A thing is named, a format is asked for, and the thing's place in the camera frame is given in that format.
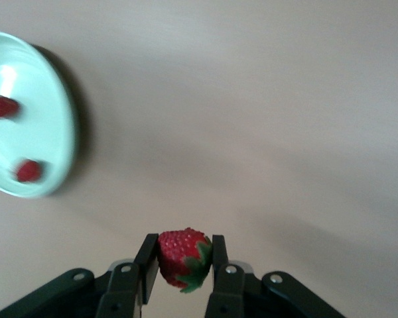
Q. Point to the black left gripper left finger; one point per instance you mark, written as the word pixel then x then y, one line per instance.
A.
pixel 122 291

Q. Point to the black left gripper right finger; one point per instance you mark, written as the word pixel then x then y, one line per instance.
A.
pixel 227 291

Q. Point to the red plastic strawberry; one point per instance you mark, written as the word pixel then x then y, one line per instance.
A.
pixel 1 106
pixel 179 255
pixel 29 170

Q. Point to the pale green round plate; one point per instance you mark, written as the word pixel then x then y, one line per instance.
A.
pixel 36 132

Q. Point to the brown table cover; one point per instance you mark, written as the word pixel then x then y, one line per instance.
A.
pixel 252 99

